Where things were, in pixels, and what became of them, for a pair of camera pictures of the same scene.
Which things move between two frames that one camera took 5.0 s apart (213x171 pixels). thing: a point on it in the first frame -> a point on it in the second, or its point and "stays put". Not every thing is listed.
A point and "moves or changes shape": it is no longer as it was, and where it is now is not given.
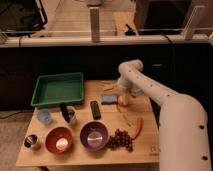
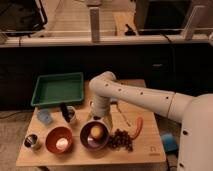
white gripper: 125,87 -> 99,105
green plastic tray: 58,88 stays put
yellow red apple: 121,101 moves or changes shape
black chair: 21,17 stays put
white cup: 70,112 stays put
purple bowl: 94,135 stays put
